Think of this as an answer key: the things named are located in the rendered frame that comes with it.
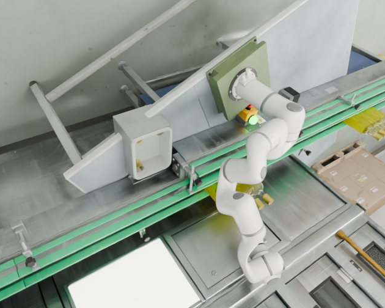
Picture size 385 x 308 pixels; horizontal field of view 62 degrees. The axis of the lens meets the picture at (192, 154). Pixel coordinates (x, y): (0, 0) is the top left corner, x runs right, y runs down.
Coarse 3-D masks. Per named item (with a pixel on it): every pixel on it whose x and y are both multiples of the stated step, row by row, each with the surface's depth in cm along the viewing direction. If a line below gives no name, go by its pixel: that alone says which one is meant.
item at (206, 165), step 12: (372, 84) 197; (384, 84) 199; (348, 96) 186; (360, 96) 187; (372, 96) 188; (324, 108) 175; (336, 108) 176; (312, 120) 166; (240, 144) 149; (216, 156) 142; (228, 156) 143; (240, 156) 143; (204, 168) 136; (216, 168) 137
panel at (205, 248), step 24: (216, 216) 151; (264, 216) 152; (168, 240) 140; (192, 240) 141; (216, 240) 142; (264, 240) 144; (288, 240) 144; (192, 264) 133; (216, 264) 134; (192, 288) 126; (216, 288) 126
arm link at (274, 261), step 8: (256, 256) 121; (264, 256) 113; (272, 256) 112; (280, 256) 112; (272, 264) 110; (280, 264) 110; (272, 272) 110; (280, 272) 113; (264, 280) 116; (272, 280) 116
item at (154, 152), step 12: (156, 132) 120; (168, 132) 126; (132, 144) 117; (144, 144) 131; (156, 144) 136; (168, 144) 130; (132, 156) 122; (144, 156) 136; (156, 156) 140; (168, 156) 135; (144, 168) 135; (156, 168) 136
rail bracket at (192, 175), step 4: (180, 164) 134; (184, 164) 134; (192, 164) 127; (184, 168) 134; (188, 168) 133; (192, 168) 128; (188, 172) 131; (192, 172) 129; (188, 176) 132; (192, 176) 130; (192, 180) 133; (196, 180) 128; (200, 180) 128; (196, 184) 128; (200, 184) 129; (188, 192) 138; (192, 192) 138
